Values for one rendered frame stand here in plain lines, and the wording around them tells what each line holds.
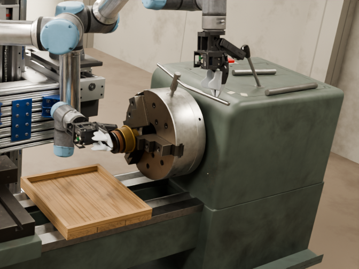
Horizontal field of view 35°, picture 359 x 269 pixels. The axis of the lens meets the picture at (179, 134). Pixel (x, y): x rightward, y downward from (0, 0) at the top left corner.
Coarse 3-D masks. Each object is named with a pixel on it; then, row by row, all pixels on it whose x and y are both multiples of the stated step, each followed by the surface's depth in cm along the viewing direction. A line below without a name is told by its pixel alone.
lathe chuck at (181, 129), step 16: (144, 96) 193; (160, 96) 186; (176, 96) 189; (160, 112) 186; (176, 112) 183; (192, 112) 187; (144, 128) 197; (160, 128) 188; (176, 128) 181; (192, 128) 185; (176, 144) 182; (192, 144) 186; (144, 160) 198; (160, 160) 190; (176, 160) 184; (192, 160) 189; (160, 176) 191; (176, 176) 197
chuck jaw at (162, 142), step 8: (136, 136) 186; (144, 136) 187; (152, 136) 188; (136, 144) 186; (144, 144) 186; (152, 144) 184; (160, 144) 182; (168, 144) 182; (160, 152) 182; (168, 152) 183; (176, 152) 183
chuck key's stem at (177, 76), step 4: (176, 72) 184; (176, 76) 183; (180, 76) 184; (176, 80) 184; (172, 84) 185; (176, 84) 185; (172, 88) 186; (176, 88) 186; (172, 92) 187; (172, 96) 188
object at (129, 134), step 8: (120, 128) 186; (128, 128) 186; (112, 136) 188; (120, 136) 183; (128, 136) 184; (120, 144) 183; (128, 144) 184; (112, 152) 186; (120, 152) 185; (128, 152) 189
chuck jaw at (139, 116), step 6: (138, 96) 192; (132, 102) 193; (138, 102) 191; (144, 102) 193; (132, 108) 192; (138, 108) 191; (144, 108) 192; (132, 114) 189; (138, 114) 190; (144, 114) 192; (126, 120) 189; (132, 120) 189; (138, 120) 190; (144, 120) 191; (132, 126) 188; (138, 126) 190; (144, 126) 194
